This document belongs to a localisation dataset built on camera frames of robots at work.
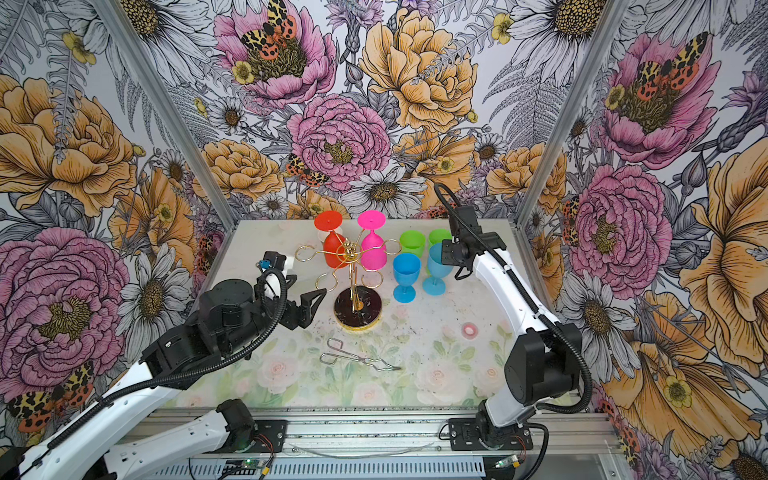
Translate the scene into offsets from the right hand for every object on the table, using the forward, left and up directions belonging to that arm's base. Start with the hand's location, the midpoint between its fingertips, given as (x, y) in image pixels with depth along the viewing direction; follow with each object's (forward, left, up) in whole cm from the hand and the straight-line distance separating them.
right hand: (456, 261), depth 85 cm
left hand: (-17, +36, +11) cm, 41 cm away
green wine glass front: (+12, +11, -5) cm, 17 cm away
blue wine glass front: (+3, +13, -6) cm, 15 cm away
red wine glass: (-3, +32, +10) cm, 34 cm away
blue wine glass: (+1, +5, -14) cm, 15 cm away
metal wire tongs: (-15, +35, -19) cm, 42 cm away
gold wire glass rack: (-4, +29, -17) cm, 34 cm away
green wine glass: (+12, +4, -2) cm, 13 cm away
